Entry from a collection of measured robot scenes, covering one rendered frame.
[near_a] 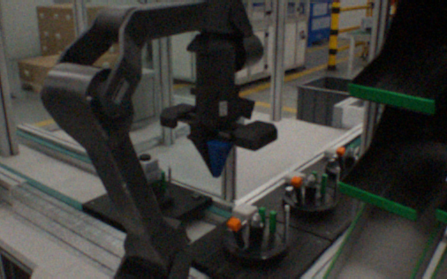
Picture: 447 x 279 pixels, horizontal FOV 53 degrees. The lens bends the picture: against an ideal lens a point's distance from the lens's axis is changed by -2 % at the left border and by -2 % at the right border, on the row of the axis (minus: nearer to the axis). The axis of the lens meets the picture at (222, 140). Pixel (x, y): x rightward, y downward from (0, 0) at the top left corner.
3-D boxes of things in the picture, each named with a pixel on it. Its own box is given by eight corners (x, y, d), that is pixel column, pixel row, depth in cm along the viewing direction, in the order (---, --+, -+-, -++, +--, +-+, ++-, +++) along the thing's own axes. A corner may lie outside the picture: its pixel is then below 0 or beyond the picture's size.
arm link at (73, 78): (81, 90, 39) (125, 53, 43) (27, 81, 43) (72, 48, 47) (175, 292, 59) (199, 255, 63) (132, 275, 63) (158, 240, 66)
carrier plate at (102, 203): (146, 243, 102) (145, 235, 101) (81, 210, 116) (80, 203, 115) (213, 203, 119) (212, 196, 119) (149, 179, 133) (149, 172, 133)
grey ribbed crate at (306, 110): (386, 139, 263) (391, 101, 255) (293, 119, 299) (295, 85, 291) (408, 122, 294) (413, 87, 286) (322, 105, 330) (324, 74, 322)
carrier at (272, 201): (331, 247, 100) (337, 198, 95) (243, 214, 114) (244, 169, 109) (371, 207, 118) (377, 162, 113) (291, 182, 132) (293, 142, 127)
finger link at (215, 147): (223, 147, 64) (246, 135, 69) (203, 141, 66) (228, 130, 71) (223, 190, 67) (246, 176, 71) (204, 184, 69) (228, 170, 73)
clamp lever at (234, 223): (242, 251, 91) (234, 226, 86) (234, 247, 92) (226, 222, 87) (252, 237, 93) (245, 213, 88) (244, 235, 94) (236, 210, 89)
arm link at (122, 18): (105, 122, 42) (93, 3, 38) (46, 109, 46) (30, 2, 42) (249, 65, 65) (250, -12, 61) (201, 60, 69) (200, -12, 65)
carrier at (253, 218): (272, 307, 82) (275, 250, 77) (176, 260, 96) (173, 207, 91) (330, 248, 99) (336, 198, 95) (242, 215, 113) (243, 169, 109)
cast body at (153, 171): (143, 187, 111) (141, 162, 109) (131, 183, 114) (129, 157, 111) (167, 176, 118) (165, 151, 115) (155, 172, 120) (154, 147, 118)
